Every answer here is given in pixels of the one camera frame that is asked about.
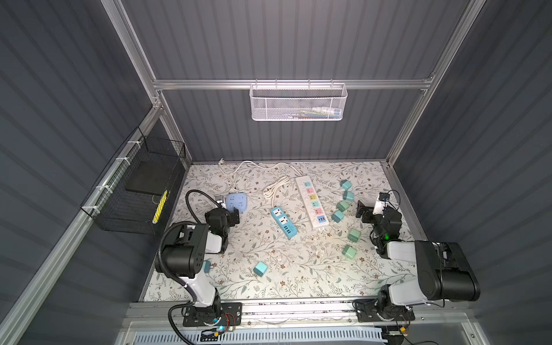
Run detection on items in white basket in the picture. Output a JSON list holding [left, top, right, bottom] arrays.
[[285, 106, 343, 121]]

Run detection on light blue square power socket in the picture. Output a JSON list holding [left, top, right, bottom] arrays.
[[225, 193, 247, 213]]

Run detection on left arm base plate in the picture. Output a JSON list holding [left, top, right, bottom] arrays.
[[183, 303, 243, 327]]

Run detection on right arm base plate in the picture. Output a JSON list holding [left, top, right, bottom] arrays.
[[352, 299, 415, 323]]

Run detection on long white cable at back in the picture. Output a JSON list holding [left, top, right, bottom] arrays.
[[218, 158, 303, 178]]

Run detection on white slotted cable duct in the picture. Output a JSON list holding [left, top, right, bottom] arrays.
[[131, 326, 389, 345]]

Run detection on yellow striped item in basket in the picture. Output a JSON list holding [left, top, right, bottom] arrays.
[[152, 190, 169, 224]]

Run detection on black wire mesh basket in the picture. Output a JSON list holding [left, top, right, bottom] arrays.
[[81, 130, 186, 235]]

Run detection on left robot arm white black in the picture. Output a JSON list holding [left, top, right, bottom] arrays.
[[155, 208, 239, 311]]

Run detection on teal charger cube front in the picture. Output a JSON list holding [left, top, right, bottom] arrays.
[[253, 262, 268, 277]]

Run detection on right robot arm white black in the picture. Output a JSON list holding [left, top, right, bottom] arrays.
[[352, 201, 481, 322]]

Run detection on teal charger cube top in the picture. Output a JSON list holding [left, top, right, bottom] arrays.
[[341, 180, 352, 191]]

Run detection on green charger cube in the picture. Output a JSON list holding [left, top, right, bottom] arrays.
[[336, 201, 351, 212], [342, 245, 357, 260], [347, 229, 362, 243]]

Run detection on white multicolour power strip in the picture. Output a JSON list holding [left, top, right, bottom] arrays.
[[296, 175, 329, 230]]

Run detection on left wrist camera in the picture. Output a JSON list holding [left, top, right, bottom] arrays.
[[214, 195, 226, 208]]

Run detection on white wire mesh basket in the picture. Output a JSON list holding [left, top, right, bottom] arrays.
[[249, 83, 348, 122]]

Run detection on teal charger cube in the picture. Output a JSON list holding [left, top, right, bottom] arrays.
[[203, 260, 211, 274], [343, 191, 354, 202], [253, 262, 268, 277], [331, 210, 345, 223], [341, 180, 352, 191]]

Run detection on white coiled power cable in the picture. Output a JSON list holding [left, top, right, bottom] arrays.
[[262, 175, 292, 200]]

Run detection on green charger cube lower right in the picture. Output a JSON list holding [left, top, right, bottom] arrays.
[[342, 245, 357, 260]]

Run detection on teal power strip with USB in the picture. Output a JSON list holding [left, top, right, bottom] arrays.
[[270, 207, 298, 239]]

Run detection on black pad in basket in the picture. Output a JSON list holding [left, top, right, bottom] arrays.
[[125, 161, 175, 196]]

